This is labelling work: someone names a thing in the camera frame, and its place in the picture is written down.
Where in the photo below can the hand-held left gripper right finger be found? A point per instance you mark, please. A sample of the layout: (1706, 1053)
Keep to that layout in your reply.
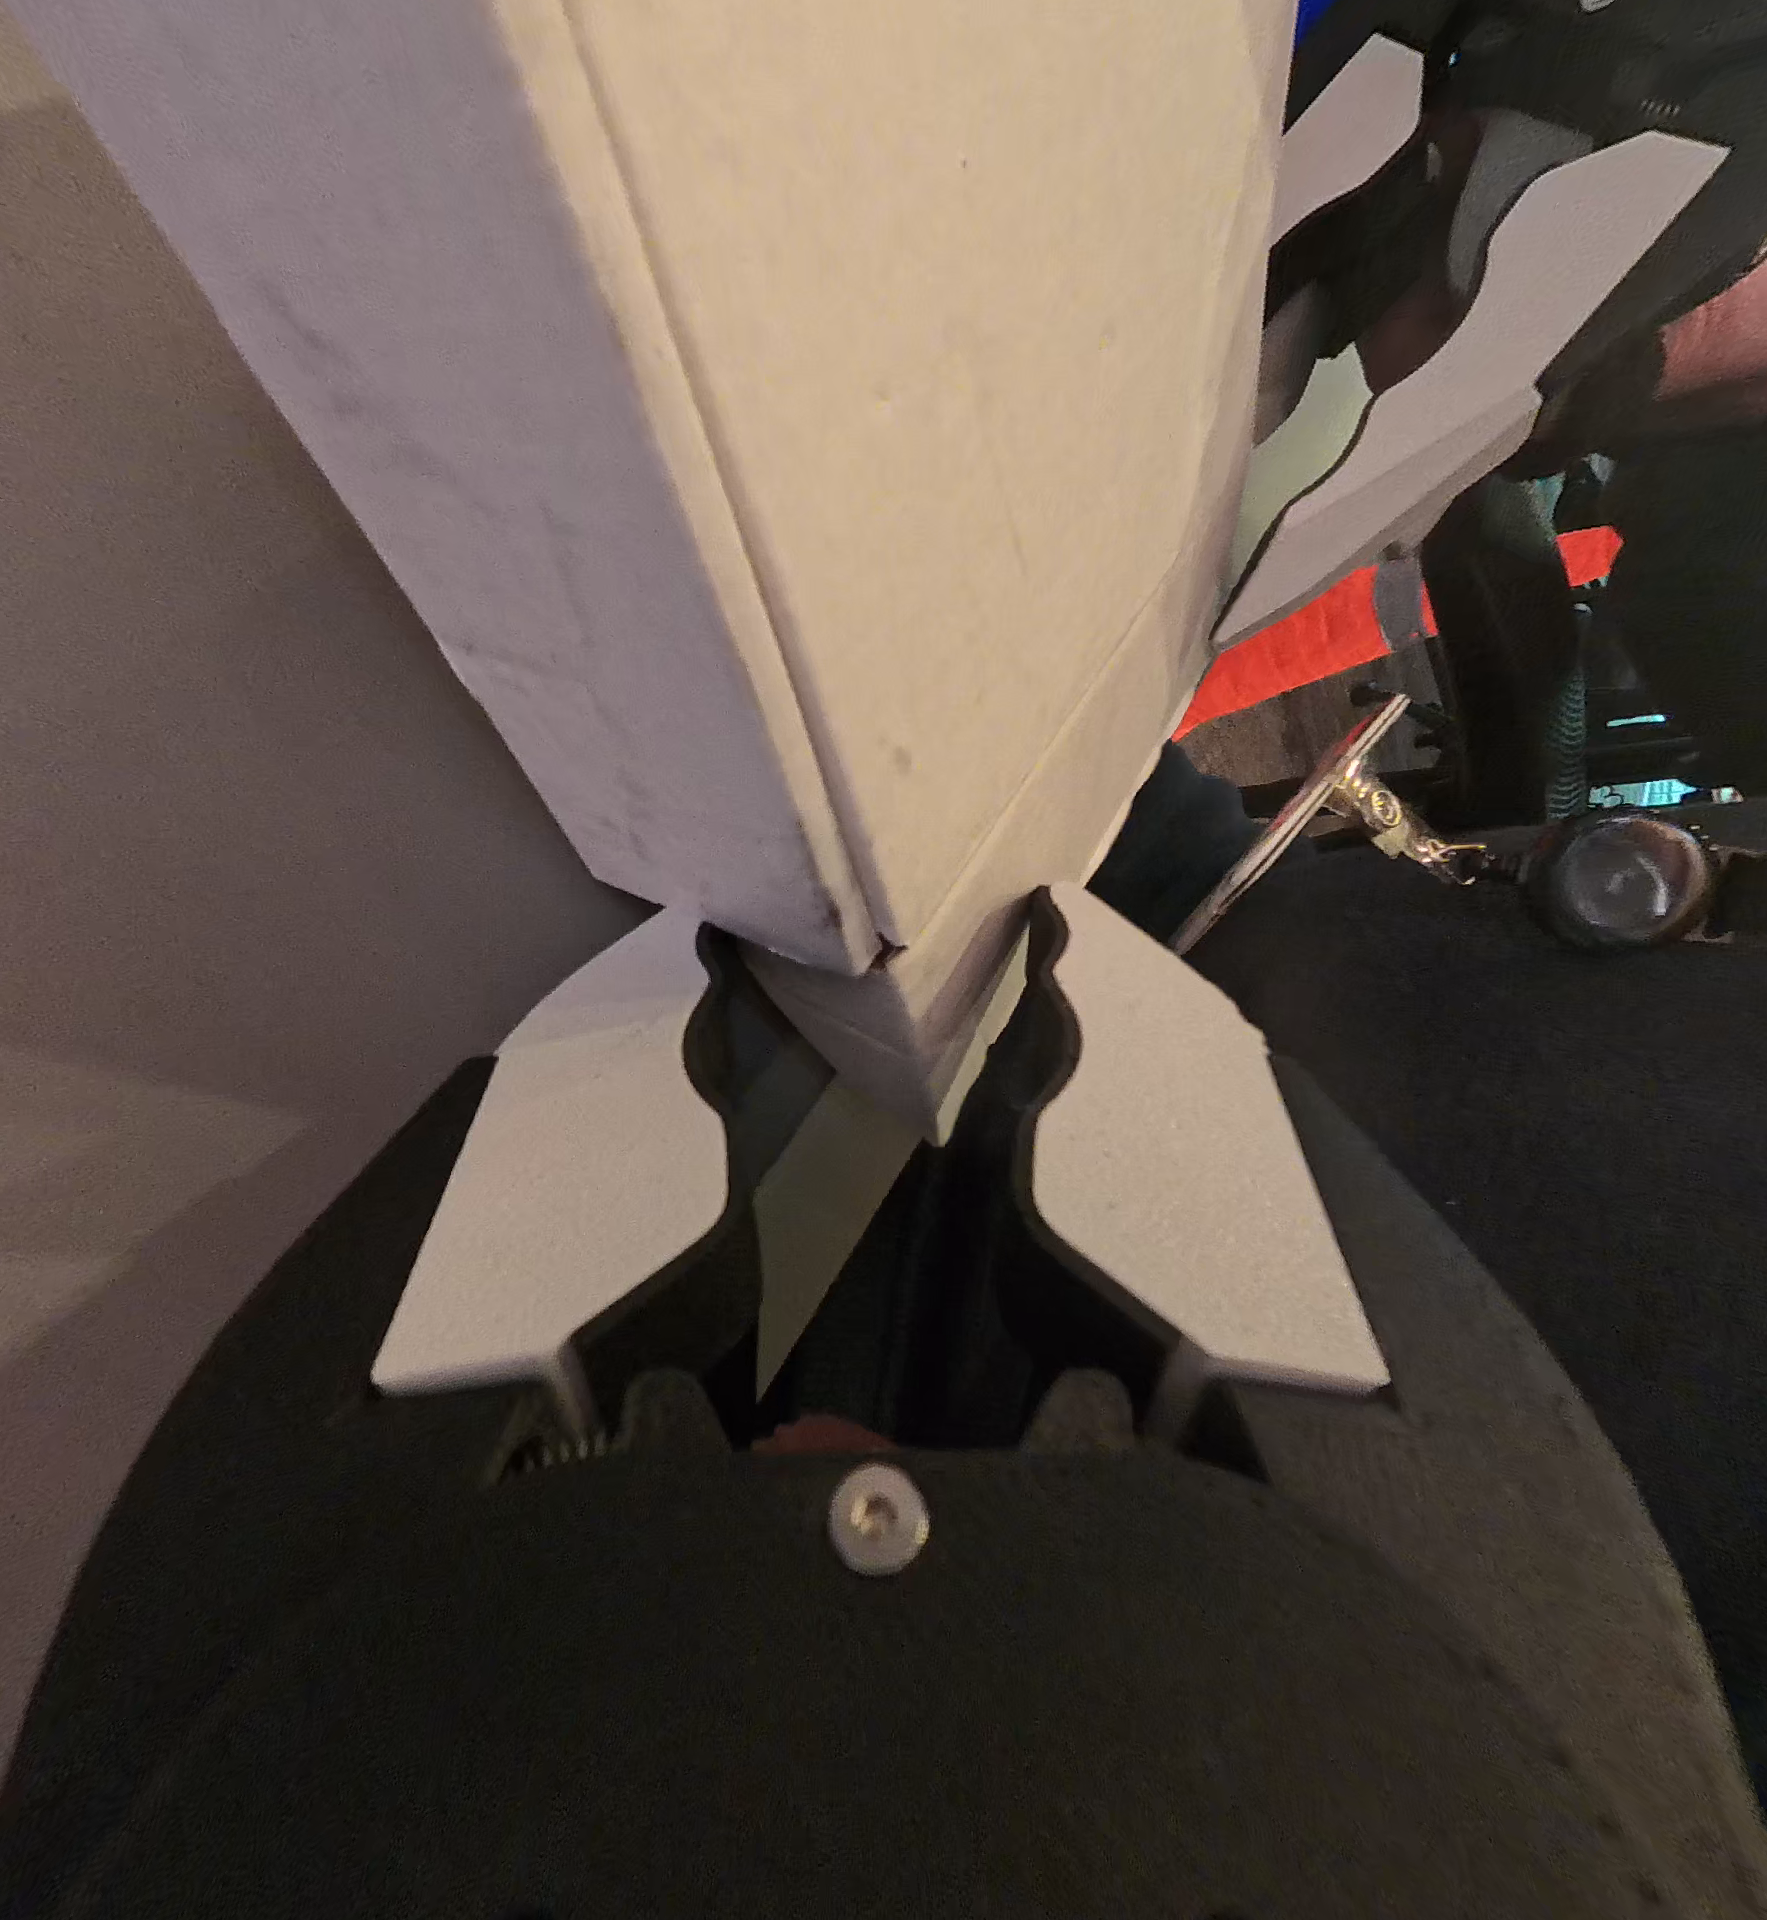
(1197, 1200)

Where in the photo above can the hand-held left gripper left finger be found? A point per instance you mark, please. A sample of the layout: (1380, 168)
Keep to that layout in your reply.
(552, 1215)

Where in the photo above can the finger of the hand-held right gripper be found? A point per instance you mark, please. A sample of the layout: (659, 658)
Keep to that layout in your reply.
(1482, 420)
(1348, 135)

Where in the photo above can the white cardboard box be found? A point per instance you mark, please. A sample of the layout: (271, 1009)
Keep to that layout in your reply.
(898, 374)

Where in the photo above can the black office chair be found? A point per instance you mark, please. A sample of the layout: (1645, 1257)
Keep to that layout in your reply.
(1499, 645)

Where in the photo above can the orange traffic cone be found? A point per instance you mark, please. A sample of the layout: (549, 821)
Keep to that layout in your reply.
(1272, 661)

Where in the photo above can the white printed card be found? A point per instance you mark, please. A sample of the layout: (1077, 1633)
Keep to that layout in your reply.
(1272, 840)

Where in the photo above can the person's dark clothing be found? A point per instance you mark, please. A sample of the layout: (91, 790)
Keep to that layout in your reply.
(1575, 1200)

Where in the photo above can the black badge reel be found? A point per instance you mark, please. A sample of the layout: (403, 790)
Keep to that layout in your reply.
(1626, 877)

